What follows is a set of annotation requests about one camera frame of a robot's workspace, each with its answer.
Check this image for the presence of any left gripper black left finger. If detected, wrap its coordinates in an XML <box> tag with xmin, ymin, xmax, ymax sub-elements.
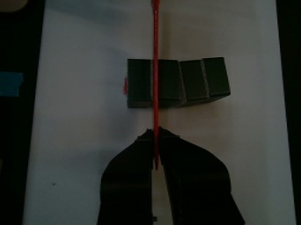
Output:
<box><xmin>97</xmin><ymin>127</ymin><xmax>154</xmax><ymax>225</ymax></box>

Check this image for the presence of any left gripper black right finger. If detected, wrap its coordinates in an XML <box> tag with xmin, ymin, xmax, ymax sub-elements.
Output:
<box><xmin>158</xmin><ymin>126</ymin><xmax>247</xmax><ymax>225</ymax></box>

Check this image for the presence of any toy sushi roll piece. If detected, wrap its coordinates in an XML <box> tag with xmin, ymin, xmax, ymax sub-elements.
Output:
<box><xmin>180</xmin><ymin>60</ymin><xmax>211</xmax><ymax>107</ymax></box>
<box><xmin>124</xmin><ymin>58</ymin><xmax>154</xmax><ymax>109</ymax></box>
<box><xmin>158</xmin><ymin>59</ymin><xmax>188</xmax><ymax>108</ymax></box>

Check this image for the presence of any white cutting board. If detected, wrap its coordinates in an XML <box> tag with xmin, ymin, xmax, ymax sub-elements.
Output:
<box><xmin>22</xmin><ymin>0</ymin><xmax>298</xmax><ymax>225</ymax></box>

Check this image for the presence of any toy sushi piece green centre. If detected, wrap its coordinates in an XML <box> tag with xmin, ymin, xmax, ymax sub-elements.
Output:
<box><xmin>201</xmin><ymin>56</ymin><xmax>232</xmax><ymax>104</ymax></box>

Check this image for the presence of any blue rounded stick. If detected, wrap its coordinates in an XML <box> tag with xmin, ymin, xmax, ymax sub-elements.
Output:
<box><xmin>0</xmin><ymin>71</ymin><xmax>25</xmax><ymax>98</ymax></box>

